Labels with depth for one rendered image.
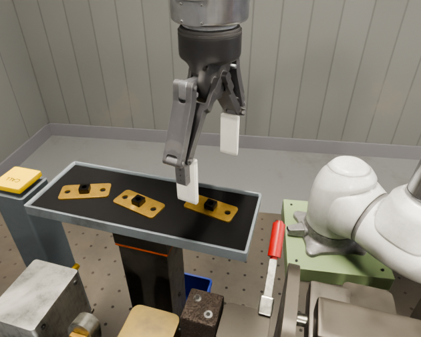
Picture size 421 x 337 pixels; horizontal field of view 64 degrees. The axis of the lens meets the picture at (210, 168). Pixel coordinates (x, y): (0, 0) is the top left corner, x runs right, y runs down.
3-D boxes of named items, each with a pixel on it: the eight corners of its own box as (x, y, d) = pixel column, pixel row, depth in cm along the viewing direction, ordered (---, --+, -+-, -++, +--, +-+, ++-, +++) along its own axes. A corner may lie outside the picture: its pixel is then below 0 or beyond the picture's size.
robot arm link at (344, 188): (327, 196, 111) (343, 139, 98) (377, 229, 99) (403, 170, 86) (293, 216, 104) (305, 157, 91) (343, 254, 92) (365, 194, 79)
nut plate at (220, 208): (182, 207, 55) (182, 201, 54) (194, 194, 58) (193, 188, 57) (229, 223, 52) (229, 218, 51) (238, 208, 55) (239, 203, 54)
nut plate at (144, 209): (111, 202, 56) (110, 196, 55) (127, 190, 59) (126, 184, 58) (152, 219, 52) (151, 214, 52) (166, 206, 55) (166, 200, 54)
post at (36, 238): (52, 328, 86) (-13, 194, 61) (69, 303, 92) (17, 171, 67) (77, 336, 84) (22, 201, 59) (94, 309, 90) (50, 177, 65)
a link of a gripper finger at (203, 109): (223, 81, 41) (219, 76, 40) (196, 168, 41) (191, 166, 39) (195, 76, 43) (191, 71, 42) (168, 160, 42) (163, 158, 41)
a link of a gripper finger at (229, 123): (220, 114, 52) (222, 111, 53) (219, 152, 56) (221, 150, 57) (238, 118, 51) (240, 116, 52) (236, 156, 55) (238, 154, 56)
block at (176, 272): (140, 356, 80) (107, 216, 55) (154, 325, 86) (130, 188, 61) (180, 369, 78) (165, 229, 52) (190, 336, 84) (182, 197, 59)
